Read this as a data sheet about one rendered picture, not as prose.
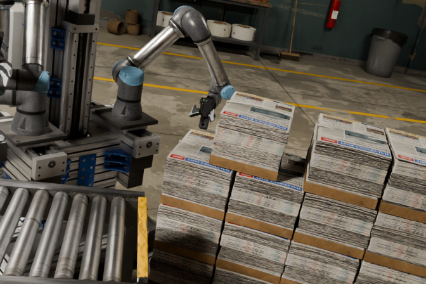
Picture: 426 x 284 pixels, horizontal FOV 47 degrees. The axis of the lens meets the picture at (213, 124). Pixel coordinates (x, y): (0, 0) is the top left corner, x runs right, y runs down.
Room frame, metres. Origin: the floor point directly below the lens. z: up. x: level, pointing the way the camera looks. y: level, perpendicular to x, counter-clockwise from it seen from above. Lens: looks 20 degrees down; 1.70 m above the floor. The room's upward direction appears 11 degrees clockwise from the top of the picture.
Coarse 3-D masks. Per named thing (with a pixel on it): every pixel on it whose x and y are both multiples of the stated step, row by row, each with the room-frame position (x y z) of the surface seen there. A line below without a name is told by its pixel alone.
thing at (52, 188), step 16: (32, 192) 1.47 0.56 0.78; (48, 192) 1.48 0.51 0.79; (80, 192) 1.50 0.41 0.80; (96, 192) 1.52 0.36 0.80; (112, 192) 1.54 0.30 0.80; (128, 192) 1.56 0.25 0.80; (144, 192) 1.58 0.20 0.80; (48, 208) 1.48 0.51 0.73; (128, 208) 1.53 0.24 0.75; (128, 224) 1.53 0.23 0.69
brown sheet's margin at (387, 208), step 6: (378, 198) 1.79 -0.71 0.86; (378, 204) 1.76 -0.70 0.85; (384, 204) 1.72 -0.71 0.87; (390, 204) 1.72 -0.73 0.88; (384, 210) 1.72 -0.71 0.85; (390, 210) 1.72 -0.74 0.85; (396, 210) 1.71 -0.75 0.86; (402, 210) 1.71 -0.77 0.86; (408, 210) 1.71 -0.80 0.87; (414, 210) 1.70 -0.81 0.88; (402, 216) 1.71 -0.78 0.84; (408, 216) 1.71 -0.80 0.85; (414, 216) 1.70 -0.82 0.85; (420, 216) 1.70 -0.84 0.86
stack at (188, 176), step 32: (192, 160) 1.87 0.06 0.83; (288, 160) 2.06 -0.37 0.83; (192, 192) 1.85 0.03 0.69; (224, 192) 1.82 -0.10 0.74; (256, 192) 1.81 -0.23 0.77; (288, 192) 1.78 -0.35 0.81; (160, 224) 1.86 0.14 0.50; (192, 224) 1.84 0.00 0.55; (224, 224) 1.82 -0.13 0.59; (288, 224) 1.78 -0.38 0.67; (320, 224) 1.76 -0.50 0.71; (352, 224) 1.74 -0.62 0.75; (384, 224) 1.73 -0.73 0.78; (416, 224) 1.71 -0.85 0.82; (160, 256) 1.86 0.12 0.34; (224, 256) 1.82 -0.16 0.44; (256, 256) 1.80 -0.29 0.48; (288, 256) 1.77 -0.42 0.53; (320, 256) 1.75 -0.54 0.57; (384, 256) 1.72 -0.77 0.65; (416, 256) 1.70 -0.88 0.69
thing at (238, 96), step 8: (232, 96) 2.11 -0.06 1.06; (240, 96) 2.13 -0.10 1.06; (248, 96) 2.15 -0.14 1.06; (256, 96) 2.18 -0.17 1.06; (256, 104) 2.07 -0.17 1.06; (264, 104) 2.09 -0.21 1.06; (272, 104) 2.11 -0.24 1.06; (280, 104) 2.14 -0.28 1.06; (288, 104) 2.17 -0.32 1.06; (288, 112) 2.04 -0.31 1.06
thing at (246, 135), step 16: (224, 112) 1.87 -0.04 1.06; (240, 112) 1.91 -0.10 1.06; (256, 112) 1.96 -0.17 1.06; (224, 128) 1.85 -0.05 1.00; (240, 128) 1.84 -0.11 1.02; (256, 128) 1.83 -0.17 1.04; (272, 128) 1.82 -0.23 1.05; (288, 128) 1.84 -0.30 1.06; (224, 144) 1.85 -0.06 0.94; (240, 144) 1.84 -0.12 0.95; (256, 144) 1.83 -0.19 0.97; (272, 144) 1.82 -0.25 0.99; (240, 160) 1.84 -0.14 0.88; (256, 160) 1.83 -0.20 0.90; (272, 160) 1.82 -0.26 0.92
